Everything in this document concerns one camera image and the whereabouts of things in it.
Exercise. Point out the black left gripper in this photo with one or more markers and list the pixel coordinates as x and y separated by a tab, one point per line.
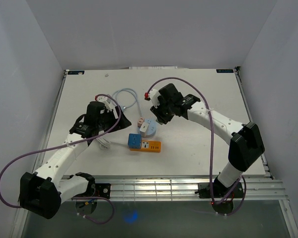
123	122

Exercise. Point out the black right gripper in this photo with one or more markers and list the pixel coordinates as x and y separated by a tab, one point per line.
156	112

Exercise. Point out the pink plug adapter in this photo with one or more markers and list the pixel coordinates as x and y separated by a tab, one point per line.
140	121

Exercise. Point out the white usb charger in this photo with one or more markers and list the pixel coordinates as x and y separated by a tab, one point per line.
143	129

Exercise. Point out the blue cube socket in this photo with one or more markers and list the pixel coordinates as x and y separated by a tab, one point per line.
134	141

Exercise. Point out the round light blue socket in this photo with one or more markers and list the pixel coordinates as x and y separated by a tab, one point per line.
152	127

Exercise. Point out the orange power strip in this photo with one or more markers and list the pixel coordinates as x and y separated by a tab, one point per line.
149	146

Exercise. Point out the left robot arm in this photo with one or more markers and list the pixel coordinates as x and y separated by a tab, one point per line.
43	191

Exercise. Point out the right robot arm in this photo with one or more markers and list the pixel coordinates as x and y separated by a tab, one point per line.
244	140

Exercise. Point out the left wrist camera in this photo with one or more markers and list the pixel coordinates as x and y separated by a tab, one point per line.
108	102

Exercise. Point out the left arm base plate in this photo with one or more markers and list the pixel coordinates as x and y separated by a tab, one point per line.
98	190

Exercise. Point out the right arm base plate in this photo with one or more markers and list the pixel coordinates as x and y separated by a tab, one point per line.
204	191

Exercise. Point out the aluminium frame rail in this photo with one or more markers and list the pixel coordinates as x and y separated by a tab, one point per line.
184	189

